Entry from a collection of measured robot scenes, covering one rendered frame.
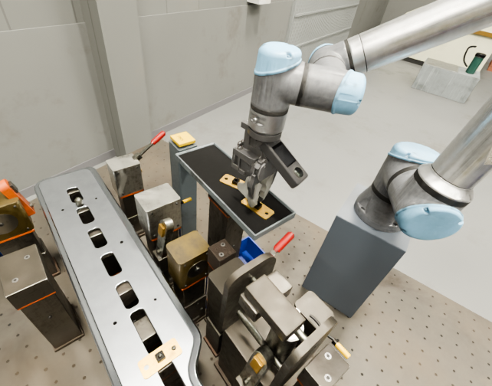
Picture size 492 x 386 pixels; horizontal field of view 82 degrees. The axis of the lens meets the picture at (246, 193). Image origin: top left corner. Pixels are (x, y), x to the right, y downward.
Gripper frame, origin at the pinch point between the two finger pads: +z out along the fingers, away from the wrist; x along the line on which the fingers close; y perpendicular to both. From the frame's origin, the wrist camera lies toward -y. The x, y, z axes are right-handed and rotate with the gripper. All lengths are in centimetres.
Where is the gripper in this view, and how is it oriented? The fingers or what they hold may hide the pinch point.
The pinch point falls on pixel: (258, 202)
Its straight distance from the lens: 70.4
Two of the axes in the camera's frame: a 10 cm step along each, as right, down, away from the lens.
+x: -6.6, 4.4, -6.1
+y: -7.4, -5.1, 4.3
